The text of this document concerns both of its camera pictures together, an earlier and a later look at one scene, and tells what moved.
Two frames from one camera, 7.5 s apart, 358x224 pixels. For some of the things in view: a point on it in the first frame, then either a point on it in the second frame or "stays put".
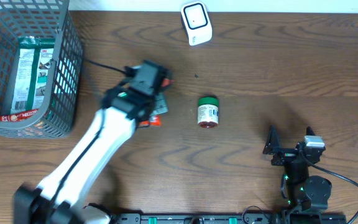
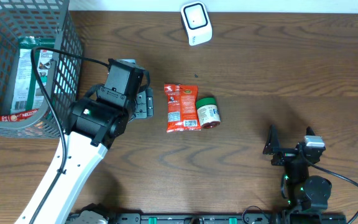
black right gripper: (273, 147) stays put
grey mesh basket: (1, 22) stays put
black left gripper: (160, 102) to (145, 104)
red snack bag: (155, 120) to (183, 110)
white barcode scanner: (197, 22) stays put
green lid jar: (208, 112) stays put
